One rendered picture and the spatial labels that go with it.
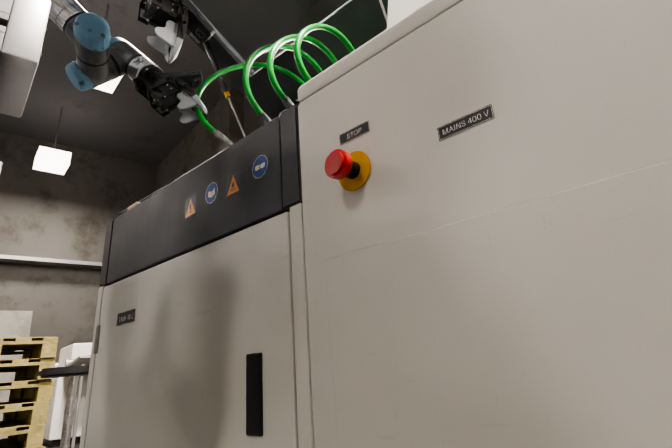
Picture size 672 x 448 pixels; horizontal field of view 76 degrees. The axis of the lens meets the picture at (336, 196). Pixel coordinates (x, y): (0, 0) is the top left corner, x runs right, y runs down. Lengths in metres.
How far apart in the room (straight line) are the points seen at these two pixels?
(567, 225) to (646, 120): 0.10
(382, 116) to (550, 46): 0.20
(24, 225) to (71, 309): 1.65
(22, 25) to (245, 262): 0.40
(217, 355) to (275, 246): 0.19
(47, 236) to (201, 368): 8.46
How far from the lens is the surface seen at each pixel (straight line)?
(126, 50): 1.36
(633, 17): 0.47
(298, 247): 0.59
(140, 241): 1.02
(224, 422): 0.70
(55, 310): 8.93
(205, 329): 0.75
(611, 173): 0.41
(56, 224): 9.23
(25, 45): 0.60
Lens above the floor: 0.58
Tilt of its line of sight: 21 degrees up
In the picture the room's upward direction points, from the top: 5 degrees counter-clockwise
